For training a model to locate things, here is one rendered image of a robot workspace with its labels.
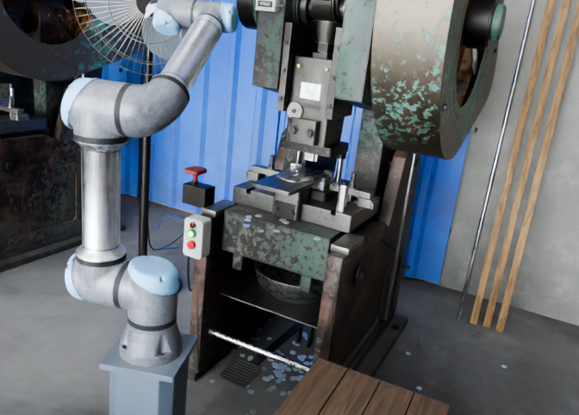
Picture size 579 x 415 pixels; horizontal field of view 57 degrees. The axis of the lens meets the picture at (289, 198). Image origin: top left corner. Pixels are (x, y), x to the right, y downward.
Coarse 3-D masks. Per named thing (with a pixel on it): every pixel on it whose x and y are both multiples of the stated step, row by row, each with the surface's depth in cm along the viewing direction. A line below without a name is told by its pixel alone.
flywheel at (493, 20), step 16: (480, 0) 149; (496, 0) 149; (464, 16) 150; (480, 16) 148; (496, 16) 149; (464, 32) 151; (480, 32) 150; (496, 32) 150; (464, 48) 184; (480, 48) 155; (464, 64) 184; (464, 80) 183; (464, 96) 181
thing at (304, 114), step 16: (304, 64) 174; (320, 64) 171; (304, 80) 175; (320, 80) 173; (304, 96) 176; (320, 96) 174; (288, 112) 179; (304, 112) 177; (320, 112) 175; (288, 128) 181; (304, 128) 175; (320, 128) 176; (336, 128) 182; (320, 144) 177
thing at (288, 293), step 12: (264, 264) 210; (264, 276) 191; (276, 276) 211; (288, 276) 214; (300, 276) 214; (276, 288) 189; (288, 288) 186; (288, 300) 193; (300, 300) 190; (312, 300) 192
